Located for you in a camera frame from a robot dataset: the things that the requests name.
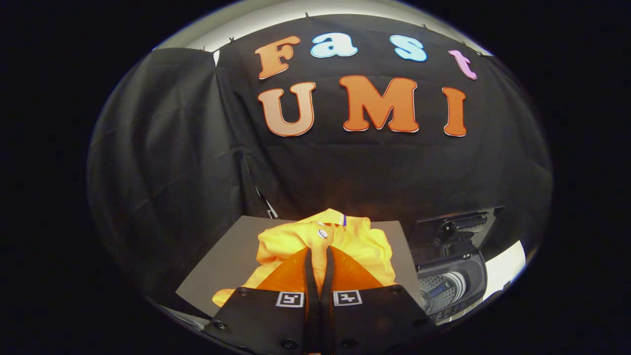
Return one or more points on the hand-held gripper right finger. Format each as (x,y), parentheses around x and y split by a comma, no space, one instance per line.
(379,320)

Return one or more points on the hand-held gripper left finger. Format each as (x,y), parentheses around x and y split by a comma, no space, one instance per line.
(261,320)

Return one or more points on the yellow garment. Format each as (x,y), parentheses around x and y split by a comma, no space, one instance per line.
(296,241)

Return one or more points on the grey board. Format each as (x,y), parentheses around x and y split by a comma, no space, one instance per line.
(231,261)

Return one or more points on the white sheet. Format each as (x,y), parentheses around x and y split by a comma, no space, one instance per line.
(505,268)

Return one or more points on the row of black cloth clips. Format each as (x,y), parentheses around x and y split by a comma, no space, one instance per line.
(306,15)

